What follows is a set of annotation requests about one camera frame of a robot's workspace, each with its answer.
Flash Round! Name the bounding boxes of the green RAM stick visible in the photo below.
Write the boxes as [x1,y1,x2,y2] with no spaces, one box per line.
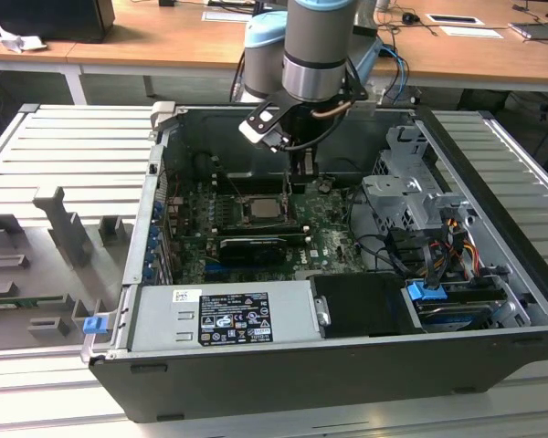
[0,295,68,308]

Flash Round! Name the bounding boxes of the black data wire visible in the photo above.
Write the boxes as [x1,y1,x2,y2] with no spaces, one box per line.
[354,234,428,280]

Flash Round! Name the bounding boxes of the black box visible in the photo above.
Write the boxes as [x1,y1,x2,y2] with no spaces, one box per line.
[0,0,116,45]

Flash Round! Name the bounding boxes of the white paper sheet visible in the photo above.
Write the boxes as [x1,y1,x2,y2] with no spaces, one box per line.
[438,25,506,40]

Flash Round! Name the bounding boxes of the coloured power wires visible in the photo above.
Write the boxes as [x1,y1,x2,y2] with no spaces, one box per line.
[421,217,479,287]

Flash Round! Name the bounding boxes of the CPU socket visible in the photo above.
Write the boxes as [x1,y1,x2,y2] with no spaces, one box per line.
[237,193,300,230]

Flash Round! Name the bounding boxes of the white desk cable grommet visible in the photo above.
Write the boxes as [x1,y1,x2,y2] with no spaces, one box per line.
[426,13,481,26]
[201,9,257,24]

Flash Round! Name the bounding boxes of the grey parts rack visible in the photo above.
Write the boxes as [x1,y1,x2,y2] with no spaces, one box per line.
[0,185,136,353]

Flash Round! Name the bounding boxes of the silver metal disk bay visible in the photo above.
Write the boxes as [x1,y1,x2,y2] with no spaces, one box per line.
[360,124,477,239]

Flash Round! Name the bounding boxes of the black graphics card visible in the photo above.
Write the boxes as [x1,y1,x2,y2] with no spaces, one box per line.
[217,234,289,266]

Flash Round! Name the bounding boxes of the wooden desk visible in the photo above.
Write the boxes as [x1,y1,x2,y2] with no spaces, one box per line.
[0,0,548,94]

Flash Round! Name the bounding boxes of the grey case latch handle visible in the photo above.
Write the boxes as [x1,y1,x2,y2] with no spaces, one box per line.
[149,100,181,135]

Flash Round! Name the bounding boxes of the silver square CPU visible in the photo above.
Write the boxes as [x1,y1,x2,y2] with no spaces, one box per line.
[249,198,280,219]

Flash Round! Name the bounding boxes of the black RAM slot row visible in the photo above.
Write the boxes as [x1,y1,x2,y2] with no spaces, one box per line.
[216,172,290,195]
[182,224,310,244]

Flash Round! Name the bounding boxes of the green motherboard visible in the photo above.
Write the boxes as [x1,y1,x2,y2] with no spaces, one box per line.
[166,175,372,282]

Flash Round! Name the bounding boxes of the black open PC case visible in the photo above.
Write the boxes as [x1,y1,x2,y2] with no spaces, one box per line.
[80,100,548,423]

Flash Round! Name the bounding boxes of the black hard disk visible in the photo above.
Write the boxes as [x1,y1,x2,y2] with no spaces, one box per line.
[415,298,495,332]

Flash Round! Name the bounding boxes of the black air shroud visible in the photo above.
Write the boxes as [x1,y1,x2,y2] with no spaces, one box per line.
[310,272,424,339]

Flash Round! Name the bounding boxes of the grey power supply unit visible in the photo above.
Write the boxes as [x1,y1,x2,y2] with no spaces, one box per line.
[130,278,326,353]

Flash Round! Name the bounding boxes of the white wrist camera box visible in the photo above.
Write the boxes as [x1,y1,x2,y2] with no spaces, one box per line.
[237,101,287,152]

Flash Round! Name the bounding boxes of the crumpled white paper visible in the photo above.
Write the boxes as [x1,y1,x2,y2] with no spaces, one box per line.
[0,24,47,54]

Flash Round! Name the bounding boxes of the blue disk carrier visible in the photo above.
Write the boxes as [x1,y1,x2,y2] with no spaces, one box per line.
[405,279,448,303]

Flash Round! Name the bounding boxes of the blue case latch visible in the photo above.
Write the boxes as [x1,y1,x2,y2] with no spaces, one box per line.
[82,315,108,336]

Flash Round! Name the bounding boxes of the grey laptop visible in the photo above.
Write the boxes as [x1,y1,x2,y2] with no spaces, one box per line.
[508,19,548,45]

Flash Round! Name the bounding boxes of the blue cable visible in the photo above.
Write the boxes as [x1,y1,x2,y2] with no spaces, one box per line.
[382,42,411,100]

